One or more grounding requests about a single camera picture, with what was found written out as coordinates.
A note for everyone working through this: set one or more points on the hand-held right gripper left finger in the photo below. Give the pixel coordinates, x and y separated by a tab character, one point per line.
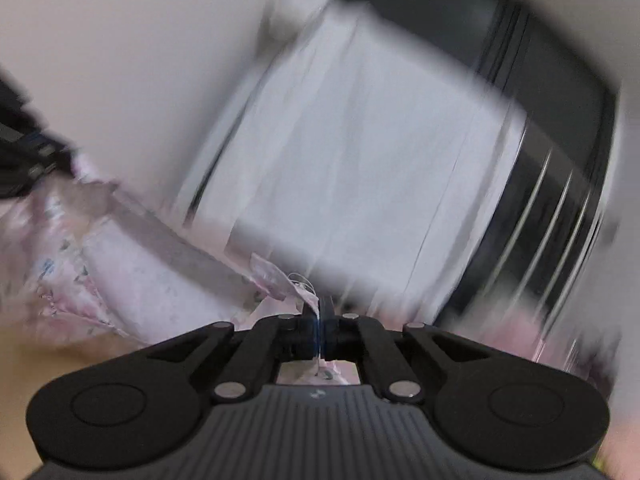
312	332

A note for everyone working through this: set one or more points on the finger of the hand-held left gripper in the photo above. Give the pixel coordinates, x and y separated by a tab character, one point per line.
50	152

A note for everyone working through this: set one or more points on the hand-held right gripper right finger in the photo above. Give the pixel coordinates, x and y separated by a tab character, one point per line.
326	332

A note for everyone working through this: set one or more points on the pink floral garment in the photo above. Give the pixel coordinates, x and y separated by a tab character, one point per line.
140	270

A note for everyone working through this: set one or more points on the white hanging cloth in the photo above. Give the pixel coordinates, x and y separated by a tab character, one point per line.
360	160

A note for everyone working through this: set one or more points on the metal bed railing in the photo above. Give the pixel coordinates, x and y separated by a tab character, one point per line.
537	240

